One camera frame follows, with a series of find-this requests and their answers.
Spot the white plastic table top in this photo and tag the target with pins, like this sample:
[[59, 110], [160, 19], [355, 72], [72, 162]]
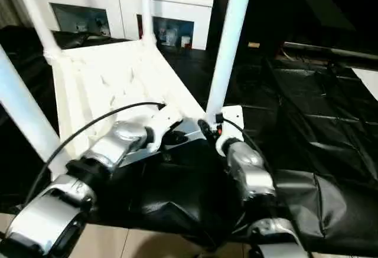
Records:
[[118, 75]]

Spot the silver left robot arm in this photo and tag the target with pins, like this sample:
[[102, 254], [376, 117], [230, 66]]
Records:
[[112, 146]]

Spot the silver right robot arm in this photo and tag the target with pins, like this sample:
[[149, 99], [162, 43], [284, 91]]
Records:
[[248, 169]]

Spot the black mat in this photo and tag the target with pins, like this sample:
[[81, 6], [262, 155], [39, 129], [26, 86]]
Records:
[[319, 128]]

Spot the white glass-door cabinet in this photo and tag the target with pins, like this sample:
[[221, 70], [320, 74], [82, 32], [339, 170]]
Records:
[[177, 1]]

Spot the white board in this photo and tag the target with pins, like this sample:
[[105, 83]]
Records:
[[367, 81]]

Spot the grey curtain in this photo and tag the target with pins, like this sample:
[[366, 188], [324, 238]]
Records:
[[7, 7]]

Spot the black metal rail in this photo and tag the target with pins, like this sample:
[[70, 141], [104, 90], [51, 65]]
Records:
[[331, 51]]

